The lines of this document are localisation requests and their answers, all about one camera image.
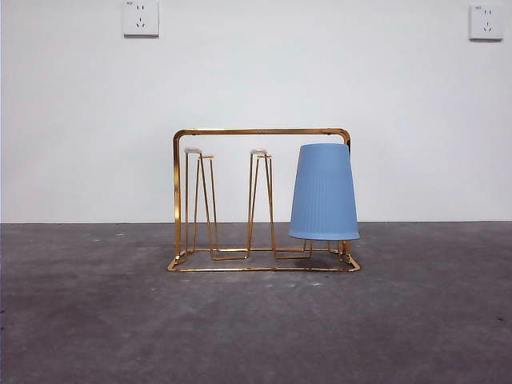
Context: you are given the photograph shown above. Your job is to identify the blue ribbed cup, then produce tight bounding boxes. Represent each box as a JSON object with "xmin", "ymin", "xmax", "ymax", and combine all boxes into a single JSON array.
[{"xmin": 288, "ymin": 143, "xmax": 360, "ymax": 242}]

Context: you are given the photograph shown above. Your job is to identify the gold wire cup rack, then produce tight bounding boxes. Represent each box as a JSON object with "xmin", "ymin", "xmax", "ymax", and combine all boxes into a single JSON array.
[{"xmin": 166, "ymin": 127, "xmax": 363, "ymax": 274}]

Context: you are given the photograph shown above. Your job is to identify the white wall socket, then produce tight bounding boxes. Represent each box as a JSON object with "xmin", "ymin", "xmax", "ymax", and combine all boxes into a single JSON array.
[
  {"xmin": 469, "ymin": 4, "xmax": 504, "ymax": 42},
  {"xmin": 122, "ymin": 0, "xmax": 160, "ymax": 39}
]

